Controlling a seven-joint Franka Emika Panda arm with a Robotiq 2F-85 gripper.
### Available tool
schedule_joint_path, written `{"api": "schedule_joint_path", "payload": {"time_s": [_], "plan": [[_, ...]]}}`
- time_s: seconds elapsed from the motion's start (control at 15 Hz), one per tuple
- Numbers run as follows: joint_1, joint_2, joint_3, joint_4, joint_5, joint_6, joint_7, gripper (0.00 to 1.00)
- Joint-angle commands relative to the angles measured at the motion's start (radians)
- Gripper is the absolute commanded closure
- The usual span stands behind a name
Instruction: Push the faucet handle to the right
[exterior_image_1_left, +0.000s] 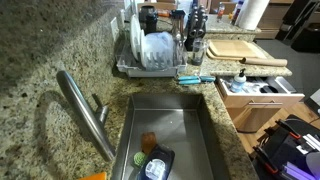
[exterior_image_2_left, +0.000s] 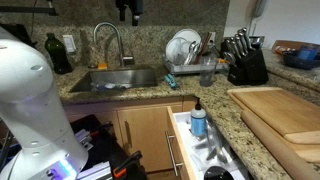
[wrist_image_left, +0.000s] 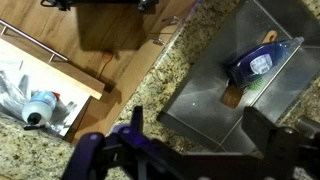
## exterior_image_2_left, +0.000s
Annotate dark blue bowl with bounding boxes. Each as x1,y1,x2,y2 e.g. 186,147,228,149
282,44,320,70

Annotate steel drawer handle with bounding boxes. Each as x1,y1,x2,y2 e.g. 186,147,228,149
165,132,182,177

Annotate curved steel faucet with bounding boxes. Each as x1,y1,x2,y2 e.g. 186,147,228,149
93,22,132,67

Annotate steel ladle in rack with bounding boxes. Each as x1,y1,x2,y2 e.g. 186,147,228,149
183,41,197,65

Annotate black round lid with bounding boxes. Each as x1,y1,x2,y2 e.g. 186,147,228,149
204,166,234,180

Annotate white wall outlet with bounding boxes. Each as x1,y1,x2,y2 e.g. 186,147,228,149
63,35,76,53

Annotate white plate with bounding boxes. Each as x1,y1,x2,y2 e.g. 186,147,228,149
174,29,201,43
166,37,191,62

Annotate clear drinking glass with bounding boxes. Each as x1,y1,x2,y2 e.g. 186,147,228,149
199,56,217,87

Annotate grey dish rack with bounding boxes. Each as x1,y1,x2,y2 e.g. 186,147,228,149
163,54,229,75

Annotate orange black clamp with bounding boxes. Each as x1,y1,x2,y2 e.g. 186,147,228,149
112,150,143,179

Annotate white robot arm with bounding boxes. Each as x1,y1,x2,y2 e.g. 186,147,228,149
0,29,142,180

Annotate stainless steel sink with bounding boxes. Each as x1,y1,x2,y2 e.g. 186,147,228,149
71,68,158,92

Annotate light wooden cutting board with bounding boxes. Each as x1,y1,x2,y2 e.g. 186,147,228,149
227,87,320,163

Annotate open wooden drawer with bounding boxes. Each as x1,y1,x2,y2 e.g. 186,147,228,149
166,107,249,180

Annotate brown cardboard box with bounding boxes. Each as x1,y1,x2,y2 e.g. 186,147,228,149
272,40,319,54

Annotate wooden rolling pin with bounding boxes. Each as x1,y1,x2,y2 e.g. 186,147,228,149
241,110,320,180

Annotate dark green glass bottle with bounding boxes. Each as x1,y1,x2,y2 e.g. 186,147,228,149
45,33,72,74

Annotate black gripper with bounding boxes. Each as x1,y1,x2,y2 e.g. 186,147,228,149
115,0,143,26

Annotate orange sponge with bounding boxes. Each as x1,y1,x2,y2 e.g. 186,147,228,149
97,63,108,70

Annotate teal dish brush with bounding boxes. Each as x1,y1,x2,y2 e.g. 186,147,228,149
164,74,179,89

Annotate steel faucet handle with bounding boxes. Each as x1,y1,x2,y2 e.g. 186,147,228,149
123,56,135,66

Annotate white plate back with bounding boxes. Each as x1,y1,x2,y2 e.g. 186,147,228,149
174,29,201,43

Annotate white plate front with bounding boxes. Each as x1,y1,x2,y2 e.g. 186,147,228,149
166,37,191,62

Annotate black knife block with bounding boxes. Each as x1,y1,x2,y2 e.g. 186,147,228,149
220,40,270,86

